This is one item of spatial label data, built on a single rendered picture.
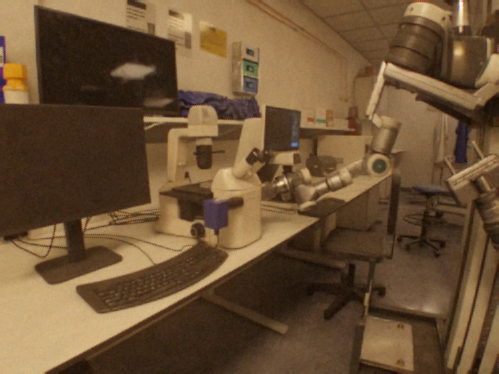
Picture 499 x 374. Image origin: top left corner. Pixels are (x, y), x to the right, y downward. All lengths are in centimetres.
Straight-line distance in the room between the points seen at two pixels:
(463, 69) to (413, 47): 24
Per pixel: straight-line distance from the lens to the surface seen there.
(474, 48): 110
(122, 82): 150
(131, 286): 87
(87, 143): 100
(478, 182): 86
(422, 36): 90
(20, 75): 127
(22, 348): 78
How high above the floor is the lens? 118
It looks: 10 degrees down
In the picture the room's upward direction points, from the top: straight up
